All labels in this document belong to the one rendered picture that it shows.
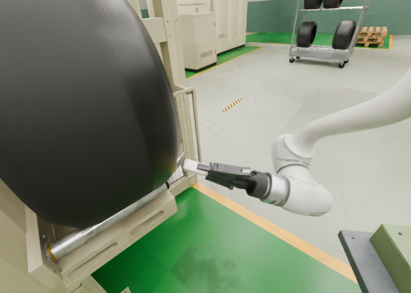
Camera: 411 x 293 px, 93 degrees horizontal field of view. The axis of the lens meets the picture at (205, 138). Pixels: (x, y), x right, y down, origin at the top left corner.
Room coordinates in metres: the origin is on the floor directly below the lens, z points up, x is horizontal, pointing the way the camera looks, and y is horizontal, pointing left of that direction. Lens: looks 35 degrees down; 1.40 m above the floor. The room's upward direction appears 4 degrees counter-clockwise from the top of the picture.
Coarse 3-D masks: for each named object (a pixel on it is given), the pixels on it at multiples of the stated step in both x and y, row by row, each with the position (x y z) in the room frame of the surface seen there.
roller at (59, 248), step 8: (168, 184) 0.46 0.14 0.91; (152, 192) 0.42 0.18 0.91; (160, 192) 0.43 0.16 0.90; (144, 200) 0.40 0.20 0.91; (128, 208) 0.37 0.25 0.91; (136, 208) 0.38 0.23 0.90; (120, 216) 0.35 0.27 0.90; (96, 224) 0.32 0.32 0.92; (104, 224) 0.32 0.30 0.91; (112, 224) 0.33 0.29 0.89; (72, 232) 0.30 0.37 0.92; (80, 232) 0.30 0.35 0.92; (88, 232) 0.30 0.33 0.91; (96, 232) 0.31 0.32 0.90; (56, 240) 0.28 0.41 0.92; (64, 240) 0.28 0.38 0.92; (72, 240) 0.28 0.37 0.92; (80, 240) 0.28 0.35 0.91; (48, 248) 0.26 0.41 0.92; (56, 248) 0.26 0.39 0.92; (64, 248) 0.26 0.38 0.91; (72, 248) 0.27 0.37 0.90; (56, 256) 0.25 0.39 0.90
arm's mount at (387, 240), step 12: (384, 228) 0.34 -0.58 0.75; (396, 228) 0.34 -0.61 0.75; (408, 228) 0.33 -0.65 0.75; (372, 240) 0.34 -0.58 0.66; (384, 240) 0.32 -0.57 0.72; (396, 240) 0.30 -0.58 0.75; (408, 240) 0.30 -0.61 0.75; (384, 252) 0.29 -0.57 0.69; (396, 252) 0.27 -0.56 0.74; (408, 252) 0.26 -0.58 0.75; (384, 264) 0.27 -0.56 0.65; (396, 264) 0.25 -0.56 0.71; (408, 264) 0.23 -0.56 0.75; (396, 276) 0.23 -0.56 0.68; (408, 276) 0.21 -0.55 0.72; (408, 288) 0.19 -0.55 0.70
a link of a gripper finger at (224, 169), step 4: (216, 164) 0.39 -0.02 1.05; (220, 164) 0.39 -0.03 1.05; (224, 164) 0.38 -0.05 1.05; (220, 168) 0.37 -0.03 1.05; (224, 168) 0.37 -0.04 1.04; (228, 168) 0.37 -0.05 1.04; (232, 168) 0.37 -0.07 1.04; (236, 168) 0.37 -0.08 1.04; (240, 168) 0.37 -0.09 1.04; (244, 168) 0.37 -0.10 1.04; (248, 168) 0.37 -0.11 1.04; (216, 172) 0.37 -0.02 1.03; (220, 172) 0.37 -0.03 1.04; (224, 172) 0.36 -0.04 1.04; (228, 172) 0.36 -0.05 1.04; (232, 172) 0.36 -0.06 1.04; (236, 172) 0.36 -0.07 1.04; (240, 172) 0.36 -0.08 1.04; (244, 172) 0.36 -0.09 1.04; (240, 176) 0.36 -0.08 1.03; (244, 176) 0.36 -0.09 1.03; (248, 176) 0.35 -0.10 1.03
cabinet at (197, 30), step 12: (204, 12) 5.65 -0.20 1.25; (180, 24) 5.21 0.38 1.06; (192, 24) 4.98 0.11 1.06; (204, 24) 5.30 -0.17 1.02; (192, 36) 5.00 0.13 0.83; (204, 36) 5.28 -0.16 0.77; (216, 36) 5.67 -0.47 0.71; (192, 48) 5.02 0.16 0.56; (204, 48) 5.26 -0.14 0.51; (216, 48) 5.65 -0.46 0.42; (192, 60) 5.05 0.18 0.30; (204, 60) 5.24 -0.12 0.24; (216, 60) 5.64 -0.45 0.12
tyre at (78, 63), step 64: (0, 0) 0.32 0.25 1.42; (64, 0) 0.36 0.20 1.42; (0, 64) 0.26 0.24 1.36; (64, 64) 0.29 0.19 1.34; (128, 64) 0.34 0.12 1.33; (0, 128) 0.22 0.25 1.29; (64, 128) 0.24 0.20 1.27; (128, 128) 0.29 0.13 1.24; (64, 192) 0.21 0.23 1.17; (128, 192) 0.27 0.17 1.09
